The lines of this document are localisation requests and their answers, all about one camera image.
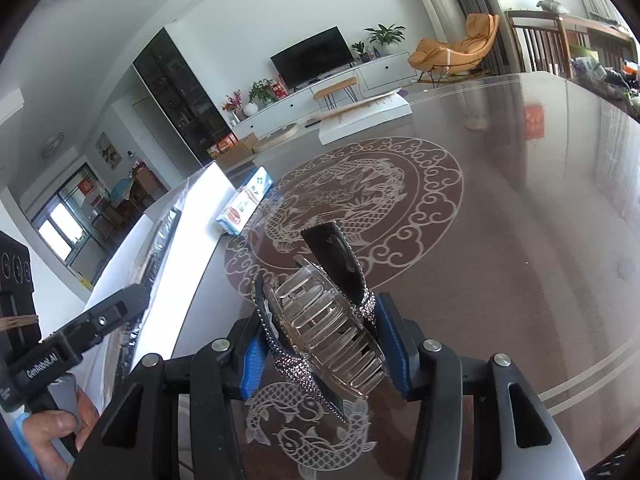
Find black television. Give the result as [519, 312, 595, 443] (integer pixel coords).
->
[270, 26, 356, 92]

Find person's left hand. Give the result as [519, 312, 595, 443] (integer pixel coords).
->
[20, 387, 101, 480]

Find wooden slatted chair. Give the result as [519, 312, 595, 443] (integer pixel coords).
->
[505, 9, 576, 78]

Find brown cardboard box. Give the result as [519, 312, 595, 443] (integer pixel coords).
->
[215, 132, 261, 163]

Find rhinestone hair claw clip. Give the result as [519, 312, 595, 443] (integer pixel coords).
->
[250, 221, 390, 423]

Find white tv cabinet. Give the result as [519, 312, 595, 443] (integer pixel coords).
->
[232, 50, 418, 136]

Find orange rocking chair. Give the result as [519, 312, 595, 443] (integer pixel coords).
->
[407, 12, 501, 83]

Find white storage box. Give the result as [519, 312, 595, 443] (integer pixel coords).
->
[75, 160, 241, 461]

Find blue white medicine box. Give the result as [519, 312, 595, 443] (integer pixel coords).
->
[248, 167, 273, 198]
[215, 187, 261, 237]

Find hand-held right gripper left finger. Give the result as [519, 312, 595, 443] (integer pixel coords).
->
[67, 317, 273, 480]

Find pile of assorted clutter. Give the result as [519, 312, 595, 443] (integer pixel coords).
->
[570, 52, 640, 121]

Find red flower arrangement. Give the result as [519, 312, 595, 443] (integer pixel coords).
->
[221, 91, 244, 126]

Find wooden bench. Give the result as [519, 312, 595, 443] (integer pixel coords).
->
[312, 77, 360, 110]

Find framed wall picture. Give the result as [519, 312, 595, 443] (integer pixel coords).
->
[96, 132, 123, 170]

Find dark glass display cabinet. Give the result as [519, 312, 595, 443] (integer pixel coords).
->
[132, 27, 238, 161]

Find large green potted plant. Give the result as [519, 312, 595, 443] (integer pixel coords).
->
[364, 23, 407, 56]

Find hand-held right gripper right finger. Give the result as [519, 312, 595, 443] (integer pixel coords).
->
[372, 292, 586, 480]

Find table with blue cloth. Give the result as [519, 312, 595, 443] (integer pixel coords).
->
[107, 177, 138, 206]

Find round ceiling light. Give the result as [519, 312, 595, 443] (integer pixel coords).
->
[41, 132, 66, 160]

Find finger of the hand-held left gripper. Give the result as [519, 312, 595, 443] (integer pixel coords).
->
[62, 284, 151, 356]

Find bushy green potted plant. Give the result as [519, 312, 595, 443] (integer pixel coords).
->
[248, 79, 276, 107]

